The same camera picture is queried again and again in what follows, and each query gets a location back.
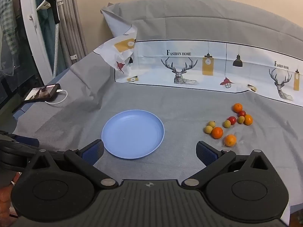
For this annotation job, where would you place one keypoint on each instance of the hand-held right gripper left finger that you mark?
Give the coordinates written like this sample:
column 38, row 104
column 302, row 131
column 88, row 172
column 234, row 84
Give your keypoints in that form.
column 93, row 152

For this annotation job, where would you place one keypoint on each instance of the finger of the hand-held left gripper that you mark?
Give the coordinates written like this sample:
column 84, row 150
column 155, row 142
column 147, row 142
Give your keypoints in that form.
column 26, row 141
column 14, row 157

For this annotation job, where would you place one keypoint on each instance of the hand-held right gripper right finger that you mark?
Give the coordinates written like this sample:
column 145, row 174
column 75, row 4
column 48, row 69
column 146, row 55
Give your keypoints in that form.
column 206, row 153

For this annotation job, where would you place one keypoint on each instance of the orange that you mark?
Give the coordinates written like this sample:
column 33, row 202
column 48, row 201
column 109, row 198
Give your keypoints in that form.
column 237, row 107
column 248, row 120
column 230, row 140
column 217, row 133

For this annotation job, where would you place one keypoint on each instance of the small yellow fruit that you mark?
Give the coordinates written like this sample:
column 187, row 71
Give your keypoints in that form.
column 208, row 129
column 241, row 120
column 227, row 124
column 211, row 124

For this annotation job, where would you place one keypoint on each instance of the red tomato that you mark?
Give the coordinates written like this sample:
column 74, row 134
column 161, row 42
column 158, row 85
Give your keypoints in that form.
column 232, row 120
column 242, row 113

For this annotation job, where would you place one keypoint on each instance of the blue plate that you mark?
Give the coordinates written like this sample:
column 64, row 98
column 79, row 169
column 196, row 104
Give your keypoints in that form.
column 132, row 132

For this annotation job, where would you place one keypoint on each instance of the person's left hand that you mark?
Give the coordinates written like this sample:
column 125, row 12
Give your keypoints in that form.
column 4, row 201

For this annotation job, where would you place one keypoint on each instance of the black smartphone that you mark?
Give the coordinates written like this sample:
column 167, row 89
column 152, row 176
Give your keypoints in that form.
column 40, row 92

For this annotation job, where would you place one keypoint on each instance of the white curtain clip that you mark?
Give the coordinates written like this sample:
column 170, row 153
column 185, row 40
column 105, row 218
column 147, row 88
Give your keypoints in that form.
column 74, row 57

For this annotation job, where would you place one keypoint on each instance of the white deer printed blanket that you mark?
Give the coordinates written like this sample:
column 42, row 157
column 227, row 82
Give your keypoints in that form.
column 153, row 66

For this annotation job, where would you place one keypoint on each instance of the plaid shirt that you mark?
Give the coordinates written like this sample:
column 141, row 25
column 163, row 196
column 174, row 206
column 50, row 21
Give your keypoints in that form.
column 8, row 28

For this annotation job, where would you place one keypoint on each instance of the grey curtain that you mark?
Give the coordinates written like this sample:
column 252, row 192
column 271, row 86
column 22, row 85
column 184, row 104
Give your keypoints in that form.
column 71, row 28

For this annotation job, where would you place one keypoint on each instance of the black garment steamer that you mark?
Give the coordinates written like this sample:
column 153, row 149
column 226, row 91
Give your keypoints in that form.
column 54, row 7

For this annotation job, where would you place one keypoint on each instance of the grey folded quilt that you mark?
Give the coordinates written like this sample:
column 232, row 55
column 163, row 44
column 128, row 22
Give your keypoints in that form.
column 213, row 16

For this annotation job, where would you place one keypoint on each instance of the white door frame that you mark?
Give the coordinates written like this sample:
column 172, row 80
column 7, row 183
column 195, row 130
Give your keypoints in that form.
column 35, row 40

